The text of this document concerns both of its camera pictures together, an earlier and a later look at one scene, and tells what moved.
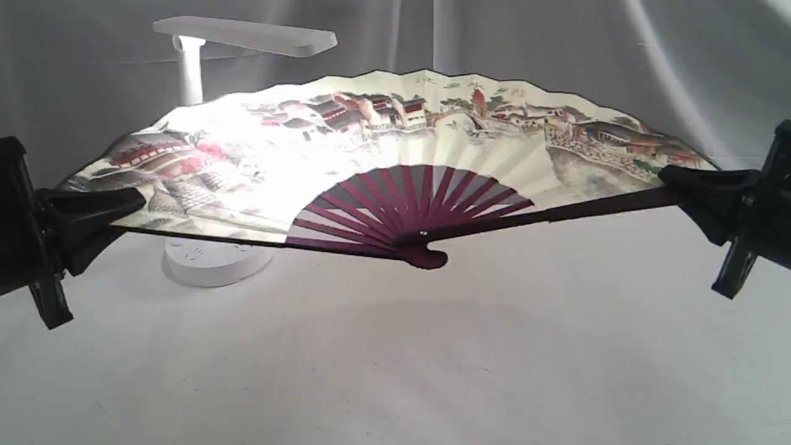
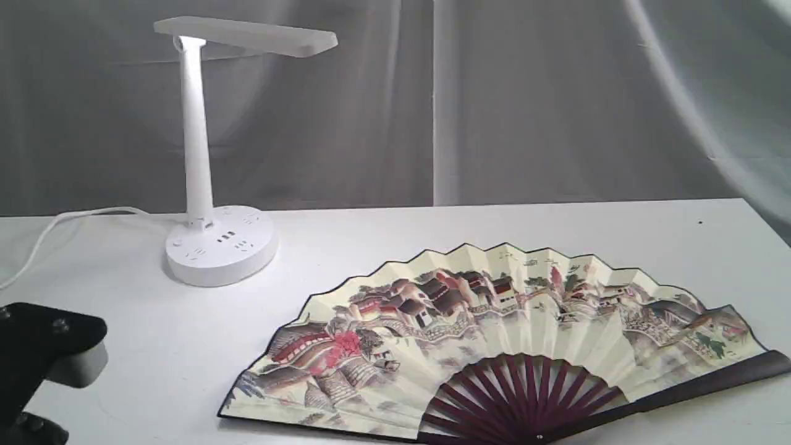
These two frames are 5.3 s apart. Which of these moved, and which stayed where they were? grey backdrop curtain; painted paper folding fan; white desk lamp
Moved: painted paper folding fan
Stayed: white desk lamp; grey backdrop curtain
